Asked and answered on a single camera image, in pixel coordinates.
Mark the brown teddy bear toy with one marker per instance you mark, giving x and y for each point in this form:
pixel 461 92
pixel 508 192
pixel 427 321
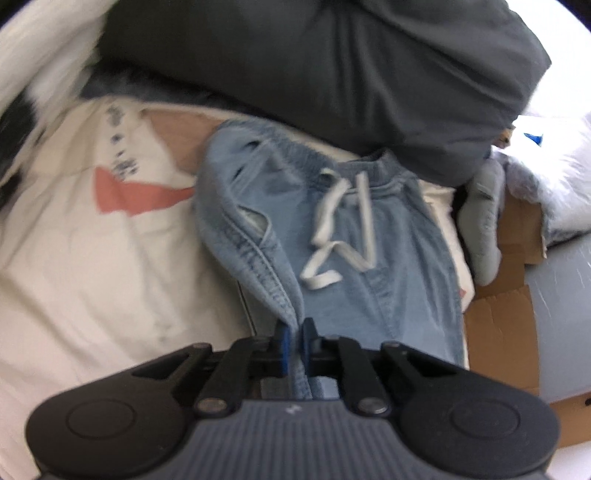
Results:
pixel 503 139

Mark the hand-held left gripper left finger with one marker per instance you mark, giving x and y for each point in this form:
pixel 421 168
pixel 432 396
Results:
pixel 284 350

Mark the brown cardboard sheet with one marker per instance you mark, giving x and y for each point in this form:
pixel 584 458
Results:
pixel 498 332

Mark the white spotted fluffy blanket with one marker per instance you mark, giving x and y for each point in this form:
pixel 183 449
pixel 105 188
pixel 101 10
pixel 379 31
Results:
pixel 41 55

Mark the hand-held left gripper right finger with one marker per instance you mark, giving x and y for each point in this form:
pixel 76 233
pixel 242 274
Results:
pixel 307 350

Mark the dark grey pillow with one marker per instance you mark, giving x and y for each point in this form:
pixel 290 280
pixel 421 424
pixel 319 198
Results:
pixel 323 69

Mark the light blue jeans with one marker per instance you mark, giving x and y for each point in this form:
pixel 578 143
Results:
pixel 406 258

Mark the cream bear-print blanket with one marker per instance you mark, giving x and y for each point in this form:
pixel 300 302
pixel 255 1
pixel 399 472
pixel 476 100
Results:
pixel 92 277

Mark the clear plastic bag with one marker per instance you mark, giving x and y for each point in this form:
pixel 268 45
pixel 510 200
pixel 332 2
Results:
pixel 545 194

